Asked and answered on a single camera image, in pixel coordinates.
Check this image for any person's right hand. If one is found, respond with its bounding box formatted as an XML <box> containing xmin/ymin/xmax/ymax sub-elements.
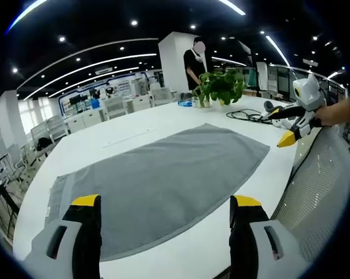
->
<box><xmin>314</xmin><ymin>103</ymin><xmax>343</xmax><ymax>128</ymax></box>

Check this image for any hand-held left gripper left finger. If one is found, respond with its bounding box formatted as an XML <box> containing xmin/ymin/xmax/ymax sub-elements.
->
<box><xmin>23</xmin><ymin>194</ymin><xmax>102</xmax><ymax>279</ymax></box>

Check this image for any grey towel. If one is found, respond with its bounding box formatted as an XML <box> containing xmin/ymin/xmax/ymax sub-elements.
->
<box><xmin>45</xmin><ymin>123</ymin><xmax>271</xmax><ymax>262</ymax></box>

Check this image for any white and grey device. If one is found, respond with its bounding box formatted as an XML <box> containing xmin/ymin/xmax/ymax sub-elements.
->
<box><xmin>263</xmin><ymin>99</ymin><xmax>292</xmax><ymax>129</ymax></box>

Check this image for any white mesh office chair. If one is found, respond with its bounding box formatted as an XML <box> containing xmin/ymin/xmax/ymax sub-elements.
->
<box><xmin>30</xmin><ymin>115</ymin><xmax>70</xmax><ymax>144</ymax></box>
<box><xmin>103</xmin><ymin>95</ymin><xmax>127</xmax><ymax>120</ymax></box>
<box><xmin>269</xmin><ymin>124</ymin><xmax>350</xmax><ymax>263</ymax></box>
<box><xmin>149</xmin><ymin>87</ymin><xmax>176</xmax><ymax>107</ymax></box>

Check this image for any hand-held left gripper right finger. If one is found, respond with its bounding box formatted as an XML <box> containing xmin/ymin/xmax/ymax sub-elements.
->
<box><xmin>229</xmin><ymin>195</ymin><xmax>306</xmax><ymax>279</ymax></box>

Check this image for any white table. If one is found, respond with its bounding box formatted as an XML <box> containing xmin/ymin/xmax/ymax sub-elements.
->
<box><xmin>13</xmin><ymin>96</ymin><xmax>323</xmax><ymax>279</ymax></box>

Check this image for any black cable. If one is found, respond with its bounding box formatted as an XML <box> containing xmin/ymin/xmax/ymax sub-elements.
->
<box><xmin>226</xmin><ymin>108</ymin><xmax>276</xmax><ymax>125</ymax></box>

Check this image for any green potted plant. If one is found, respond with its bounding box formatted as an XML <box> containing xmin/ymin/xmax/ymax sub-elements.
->
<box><xmin>192</xmin><ymin>69</ymin><xmax>247</xmax><ymax>109</ymax></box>

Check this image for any black bag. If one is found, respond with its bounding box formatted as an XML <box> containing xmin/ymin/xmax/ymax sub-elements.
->
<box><xmin>36</xmin><ymin>136</ymin><xmax>56</xmax><ymax>151</ymax></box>

